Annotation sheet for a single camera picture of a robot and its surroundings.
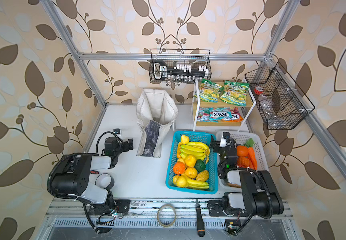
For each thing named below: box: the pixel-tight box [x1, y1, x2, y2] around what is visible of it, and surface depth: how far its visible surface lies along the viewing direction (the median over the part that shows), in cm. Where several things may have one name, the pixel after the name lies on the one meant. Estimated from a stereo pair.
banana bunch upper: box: [180, 141, 211, 164], surface depth 92 cm
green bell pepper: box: [194, 159, 206, 172], surface depth 84 cm
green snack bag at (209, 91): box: [194, 78, 224, 103], surface depth 79 cm
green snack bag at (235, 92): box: [220, 80, 250, 107], surface depth 78 cm
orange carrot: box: [243, 137, 258, 170], surface depth 90 cm
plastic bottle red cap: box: [253, 86, 277, 119], surface depth 76 cm
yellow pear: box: [181, 134, 190, 145], surface depth 93 cm
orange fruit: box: [173, 161, 186, 175], surface depth 82 cm
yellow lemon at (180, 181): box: [172, 175, 188, 188], surface depth 77 cm
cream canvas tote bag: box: [136, 89, 179, 158], surface depth 93 cm
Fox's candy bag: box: [197, 107, 244, 123], surface depth 90 cm
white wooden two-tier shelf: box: [192, 78, 257, 132], surface depth 81 cm
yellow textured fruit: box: [184, 166, 198, 179], surface depth 82 cm
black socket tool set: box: [153, 60, 209, 83], surface depth 86 cm
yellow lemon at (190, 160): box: [184, 154, 197, 168], surface depth 84 cm
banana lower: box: [181, 173, 209, 189], surface depth 79 cm
